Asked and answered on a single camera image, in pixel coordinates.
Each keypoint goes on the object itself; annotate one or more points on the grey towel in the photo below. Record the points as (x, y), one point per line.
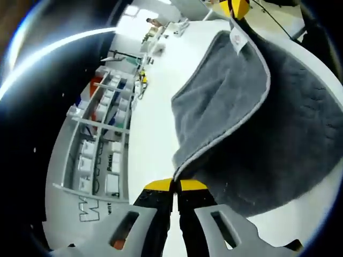
(227, 107)

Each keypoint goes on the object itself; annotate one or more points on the row of white storage bins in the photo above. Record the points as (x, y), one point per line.
(87, 154)

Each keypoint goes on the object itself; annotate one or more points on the yellow black device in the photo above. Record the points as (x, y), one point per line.
(143, 80)

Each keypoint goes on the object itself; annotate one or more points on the grey metal shelf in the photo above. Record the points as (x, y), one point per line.
(77, 125)

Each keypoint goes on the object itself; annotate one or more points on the long ceiling light strip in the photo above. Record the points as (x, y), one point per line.
(40, 59)

